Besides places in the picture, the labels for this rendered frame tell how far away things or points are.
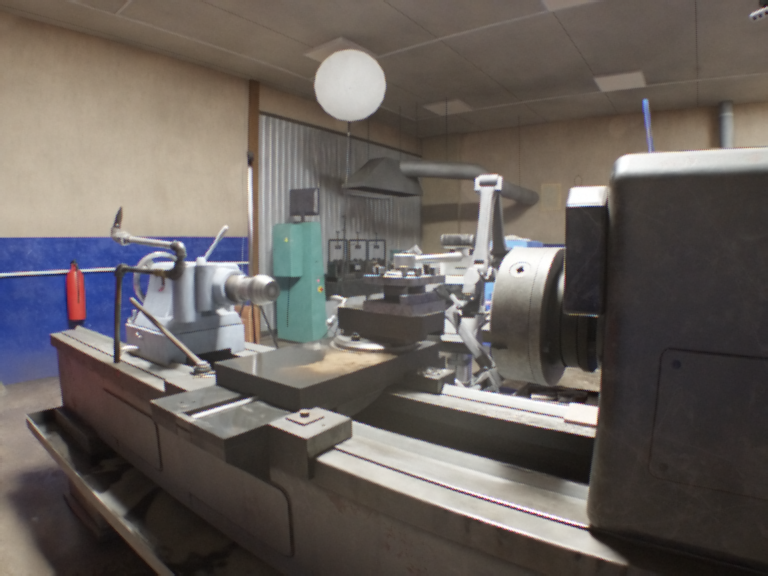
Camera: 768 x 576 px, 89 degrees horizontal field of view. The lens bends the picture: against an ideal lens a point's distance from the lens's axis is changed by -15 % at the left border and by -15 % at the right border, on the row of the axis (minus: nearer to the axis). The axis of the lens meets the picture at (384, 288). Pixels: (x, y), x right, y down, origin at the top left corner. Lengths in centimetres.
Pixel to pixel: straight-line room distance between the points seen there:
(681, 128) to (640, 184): 751
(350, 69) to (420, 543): 446
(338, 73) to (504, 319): 426
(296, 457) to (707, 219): 74
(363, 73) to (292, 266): 229
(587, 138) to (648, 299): 770
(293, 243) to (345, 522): 467
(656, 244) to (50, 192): 489
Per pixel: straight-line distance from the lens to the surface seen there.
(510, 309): 76
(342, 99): 487
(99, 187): 517
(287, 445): 89
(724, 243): 58
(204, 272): 146
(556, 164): 829
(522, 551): 70
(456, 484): 78
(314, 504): 97
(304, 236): 548
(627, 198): 59
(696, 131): 808
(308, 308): 549
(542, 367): 78
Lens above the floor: 122
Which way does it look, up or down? 5 degrees down
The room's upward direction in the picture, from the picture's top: straight up
